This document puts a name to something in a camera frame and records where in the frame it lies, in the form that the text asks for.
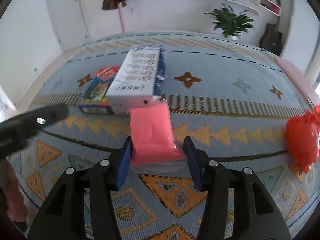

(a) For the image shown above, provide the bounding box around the white interior door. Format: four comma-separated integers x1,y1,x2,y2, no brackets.
46,0,90,51

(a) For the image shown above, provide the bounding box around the pink plastic packet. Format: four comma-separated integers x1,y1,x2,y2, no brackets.
127,99,186,165

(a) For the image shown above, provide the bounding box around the red plastic bag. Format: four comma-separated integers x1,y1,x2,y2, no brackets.
285,105,319,173

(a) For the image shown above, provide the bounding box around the green potted plant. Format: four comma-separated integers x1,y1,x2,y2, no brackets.
204,3,254,37

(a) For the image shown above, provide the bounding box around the black acoustic guitar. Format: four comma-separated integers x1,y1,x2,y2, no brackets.
259,0,283,56

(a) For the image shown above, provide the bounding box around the white milk carton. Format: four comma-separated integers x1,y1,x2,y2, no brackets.
106,44,166,115

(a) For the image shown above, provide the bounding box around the red white wall box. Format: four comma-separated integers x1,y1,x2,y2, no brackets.
258,0,281,16

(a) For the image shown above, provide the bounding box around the blue red snack box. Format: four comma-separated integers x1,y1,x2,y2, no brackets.
78,66,120,115

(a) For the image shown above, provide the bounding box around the pink coat rack stand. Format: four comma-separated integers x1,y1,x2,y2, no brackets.
117,0,126,33

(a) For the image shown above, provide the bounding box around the patterned blue area rug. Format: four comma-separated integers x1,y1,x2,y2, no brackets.
10,33,319,236

